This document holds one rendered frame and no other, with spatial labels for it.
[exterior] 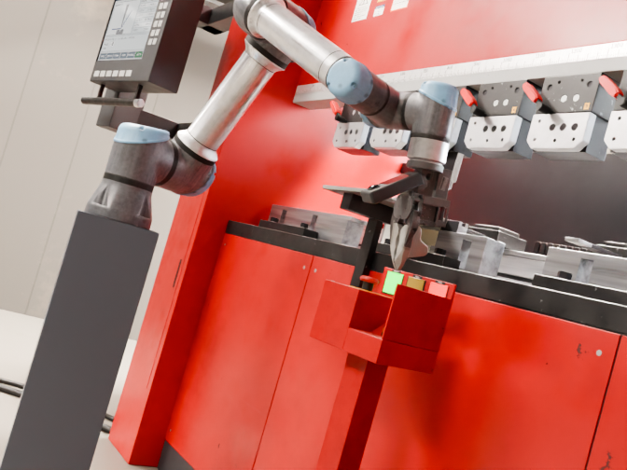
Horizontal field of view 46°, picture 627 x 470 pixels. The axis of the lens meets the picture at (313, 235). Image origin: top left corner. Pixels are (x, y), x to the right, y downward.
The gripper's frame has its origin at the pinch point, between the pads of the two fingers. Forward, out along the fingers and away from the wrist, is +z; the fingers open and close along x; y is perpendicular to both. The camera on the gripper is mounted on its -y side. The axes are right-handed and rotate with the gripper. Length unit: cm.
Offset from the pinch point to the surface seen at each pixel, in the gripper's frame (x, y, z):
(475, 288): -0.2, 18.6, 2.2
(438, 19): 56, 27, -65
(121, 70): 145, -47, -43
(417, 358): -5.0, 6.0, 16.7
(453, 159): 37, 29, -26
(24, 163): 376, -80, -1
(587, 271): -10.0, 36.5, -5.5
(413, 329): -5.8, 3.5, 11.3
